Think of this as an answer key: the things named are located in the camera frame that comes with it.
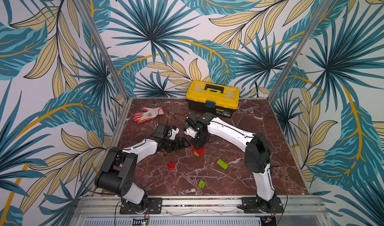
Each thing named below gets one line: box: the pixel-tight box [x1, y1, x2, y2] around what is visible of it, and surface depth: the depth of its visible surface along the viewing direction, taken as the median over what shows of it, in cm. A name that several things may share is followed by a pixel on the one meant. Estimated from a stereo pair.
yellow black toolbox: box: [186, 80, 241, 118], surface depth 102 cm
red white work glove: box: [133, 106, 165, 124], surface depth 109 cm
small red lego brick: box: [168, 162, 176, 170], surface depth 88 cm
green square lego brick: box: [198, 180, 206, 189], surface depth 81 cm
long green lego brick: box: [216, 158, 229, 170], surface depth 89 cm
